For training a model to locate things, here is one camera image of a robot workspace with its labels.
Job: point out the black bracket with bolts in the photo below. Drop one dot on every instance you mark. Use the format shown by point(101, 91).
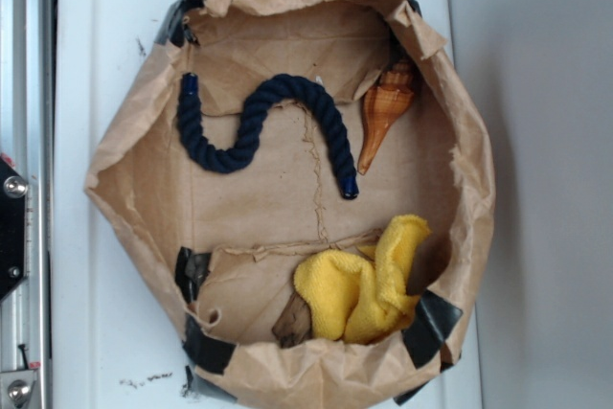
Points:
point(14, 190)

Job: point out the yellow microfibre cloth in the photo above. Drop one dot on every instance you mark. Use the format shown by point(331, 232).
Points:
point(362, 298)

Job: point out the brown wood piece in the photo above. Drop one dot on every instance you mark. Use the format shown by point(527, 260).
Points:
point(293, 327)

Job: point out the white plastic tray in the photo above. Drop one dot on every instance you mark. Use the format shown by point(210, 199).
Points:
point(113, 346)

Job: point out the aluminium frame rail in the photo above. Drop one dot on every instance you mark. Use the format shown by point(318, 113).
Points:
point(27, 115)

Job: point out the orange conch seashell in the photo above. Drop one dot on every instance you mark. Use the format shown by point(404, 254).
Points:
point(383, 104)

